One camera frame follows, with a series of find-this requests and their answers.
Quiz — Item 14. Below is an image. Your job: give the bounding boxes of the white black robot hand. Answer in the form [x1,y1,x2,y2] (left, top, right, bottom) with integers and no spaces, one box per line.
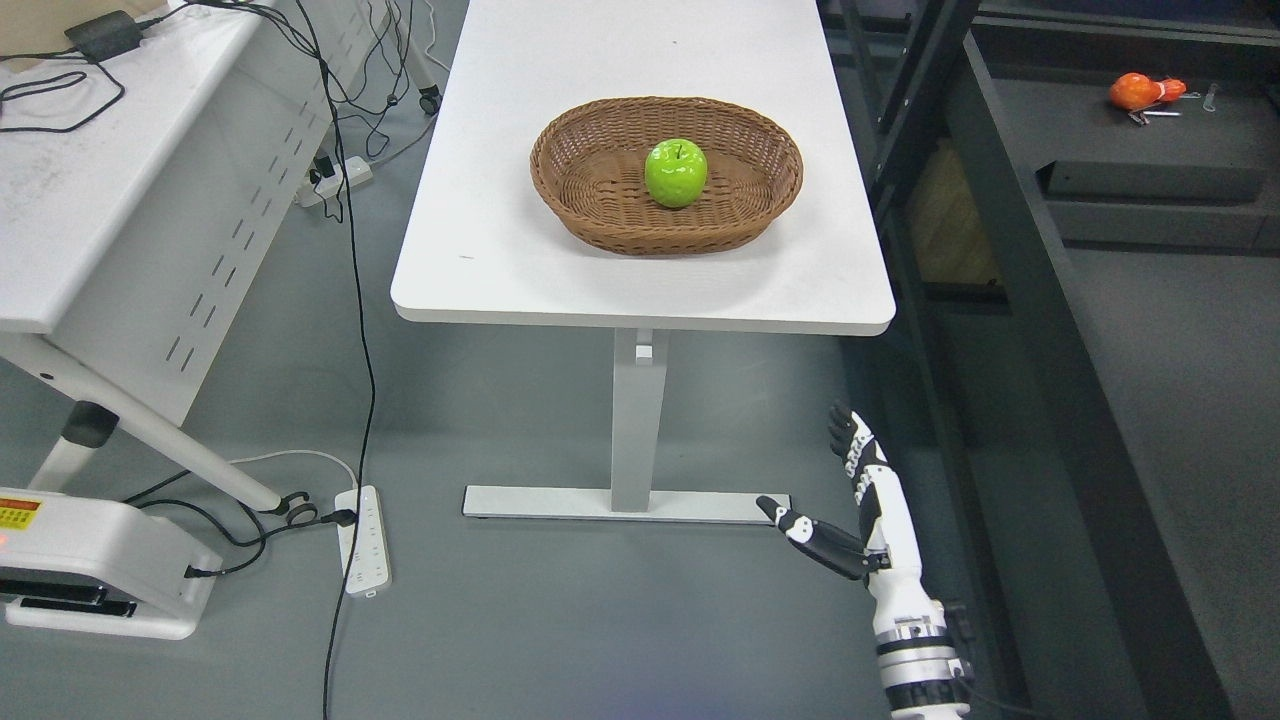
[755,404,922,600]

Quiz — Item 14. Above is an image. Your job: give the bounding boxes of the green apple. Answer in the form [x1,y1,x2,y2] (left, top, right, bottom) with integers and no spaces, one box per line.
[644,138,709,209]

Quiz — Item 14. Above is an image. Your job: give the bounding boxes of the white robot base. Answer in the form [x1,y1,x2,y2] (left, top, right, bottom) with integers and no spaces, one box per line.
[1,487,223,641]

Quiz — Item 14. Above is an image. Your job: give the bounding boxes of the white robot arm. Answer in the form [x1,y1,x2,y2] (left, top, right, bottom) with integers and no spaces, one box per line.
[868,570,972,719]

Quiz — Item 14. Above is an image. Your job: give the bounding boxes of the black metal shelf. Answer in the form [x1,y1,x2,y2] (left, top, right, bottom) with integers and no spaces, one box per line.
[818,1,1277,719]

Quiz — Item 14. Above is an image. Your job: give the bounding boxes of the orange toy on shelf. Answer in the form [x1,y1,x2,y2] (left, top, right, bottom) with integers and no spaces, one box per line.
[1108,72,1187,111]

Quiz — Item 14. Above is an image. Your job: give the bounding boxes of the brown wicker basket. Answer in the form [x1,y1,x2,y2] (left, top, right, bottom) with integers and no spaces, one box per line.
[530,96,803,256]

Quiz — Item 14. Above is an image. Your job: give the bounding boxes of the white power strip floor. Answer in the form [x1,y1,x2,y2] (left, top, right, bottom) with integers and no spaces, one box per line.
[335,486,392,598]

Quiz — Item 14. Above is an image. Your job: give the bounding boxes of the white power strip far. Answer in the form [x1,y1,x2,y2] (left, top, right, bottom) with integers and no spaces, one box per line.
[294,156,372,208]

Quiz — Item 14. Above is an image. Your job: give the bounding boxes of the white side table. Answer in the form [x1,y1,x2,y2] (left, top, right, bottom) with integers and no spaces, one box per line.
[3,1,390,514]

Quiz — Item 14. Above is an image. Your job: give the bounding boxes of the black power adapter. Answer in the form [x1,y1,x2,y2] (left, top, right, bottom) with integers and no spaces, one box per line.
[64,10,143,63]

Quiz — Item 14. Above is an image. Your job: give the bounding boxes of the long black cable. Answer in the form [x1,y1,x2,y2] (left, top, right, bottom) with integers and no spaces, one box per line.
[189,0,379,720]

